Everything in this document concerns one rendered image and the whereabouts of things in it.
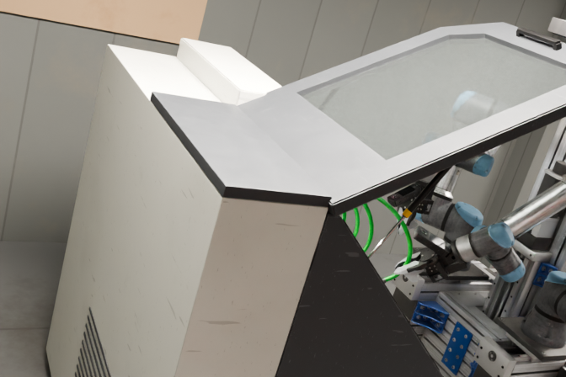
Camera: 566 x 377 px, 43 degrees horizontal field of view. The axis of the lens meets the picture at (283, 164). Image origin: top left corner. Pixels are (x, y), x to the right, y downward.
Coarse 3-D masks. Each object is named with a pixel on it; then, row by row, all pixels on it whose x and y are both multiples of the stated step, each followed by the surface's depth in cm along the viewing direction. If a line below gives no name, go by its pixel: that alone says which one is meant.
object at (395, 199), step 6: (408, 186) 245; (414, 186) 244; (396, 192) 244; (402, 192) 243; (408, 192) 242; (414, 192) 242; (420, 192) 243; (390, 198) 242; (396, 198) 241; (402, 198) 241; (408, 198) 242; (396, 204) 241
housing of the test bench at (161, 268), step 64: (128, 64) 257; (128, 128) 239; (192, 128) 195; (256, 128) 212; (128, 192) 230; (192, 192) 179; (256, 192) 165; (320, 192) 174; (128, 256) 222; (192, 256) 174; (256, 256) 172; (64, 320) 293; (128, 320) 215; (192, 320) 172; (256, 320) 180
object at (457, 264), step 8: (456, 240) 214; (456, 248) 211; (424, 256) 216; (432, 256) 213; (440, 256) 214; (448, 256) 213; (456, 256) 210; (432, 264) 214; (440, 264) 213; (448, 264) 215; (456, 264) 214; (464, 264) 213; (432, 272) 216; (440, 272) 214; (448, 272) 216; (432, 280) 216
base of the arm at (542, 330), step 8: (536, 304) 241; (536, 312) 240; (544, 312) 237; (528, 320) 241; (536, 320) 239; (544, 320) 237; (552, 320) 236; (560, 320) 235; (528, 328) 239; (536, 328) 238; (544, 328) 236; (552, 328) 236; (560, 328) 236; (528, 336) 239; (536, 336) 237; (544, 336) 237; (552, 336) 236; (560, 336) 236; (544, 344) 236; (552, 344) 236; (560, 344) 237
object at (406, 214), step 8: (448, 168) 187; (440, 176) 187; (432, 184) 187; (424, 192) 188; (416, 200) 188; (408, 208) 189; (408, 216) 189; (384, 240) 190; (376, 248) 190; (368, 256) 191
